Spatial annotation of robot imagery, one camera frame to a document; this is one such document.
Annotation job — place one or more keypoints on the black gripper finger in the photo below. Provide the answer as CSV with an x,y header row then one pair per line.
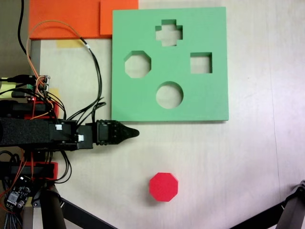
x,y
120,138
120,128

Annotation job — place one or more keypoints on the red octagonal pillar block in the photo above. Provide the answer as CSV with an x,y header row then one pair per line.
x,y
164,187

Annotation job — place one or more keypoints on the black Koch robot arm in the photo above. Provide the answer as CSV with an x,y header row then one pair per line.
x,y
28,133

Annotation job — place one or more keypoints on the green shape sorter board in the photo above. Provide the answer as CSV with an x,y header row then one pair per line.
x,y
205,100

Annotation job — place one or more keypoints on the black tripod leg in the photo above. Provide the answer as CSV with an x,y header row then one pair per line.
x,y
51,210
293,207

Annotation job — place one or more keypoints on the wide yellow tape strip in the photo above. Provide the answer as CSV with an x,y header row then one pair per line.
x,y
68,43

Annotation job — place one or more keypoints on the small black circuit board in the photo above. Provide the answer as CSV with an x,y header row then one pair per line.
x,y
16,193

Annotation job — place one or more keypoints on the pale yellow tape strip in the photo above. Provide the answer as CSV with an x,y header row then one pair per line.
x,y
4,86

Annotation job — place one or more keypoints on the large orange foam slab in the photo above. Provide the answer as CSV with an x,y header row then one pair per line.
x,y
62,16

